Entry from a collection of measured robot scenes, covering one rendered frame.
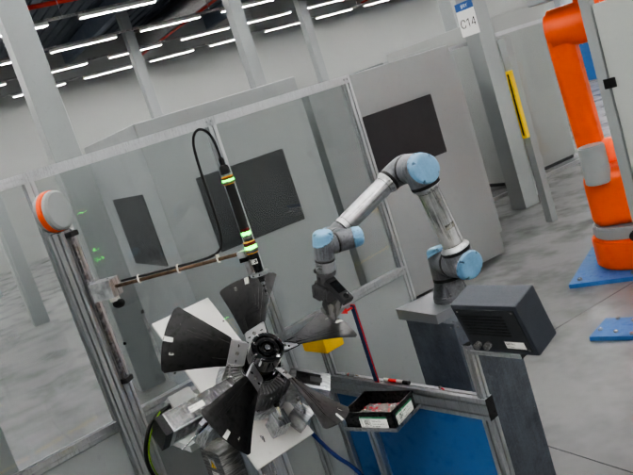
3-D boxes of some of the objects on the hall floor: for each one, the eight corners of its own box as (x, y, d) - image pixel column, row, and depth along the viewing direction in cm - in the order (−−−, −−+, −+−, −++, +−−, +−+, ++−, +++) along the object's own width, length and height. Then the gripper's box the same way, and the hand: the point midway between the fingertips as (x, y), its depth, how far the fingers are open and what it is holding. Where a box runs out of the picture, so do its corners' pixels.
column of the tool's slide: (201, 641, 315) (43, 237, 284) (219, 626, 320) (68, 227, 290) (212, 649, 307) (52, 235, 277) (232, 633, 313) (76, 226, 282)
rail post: (379, 548, 338) (327, 391, 325) (385, 543, 340) (333, 386, 327) (385, 550, 335) (332, 392, 322) (391, 546, 337) (339, 387, 324)
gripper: (325, 262, 281) (331, 312, 289) (307, 271, 275) (314, 321, 284) (341, 269, 275) (347, 319, 283) (323, 277, 269) (329, 329, 278)
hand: (334, 319), depth 281 cm, fingers closed
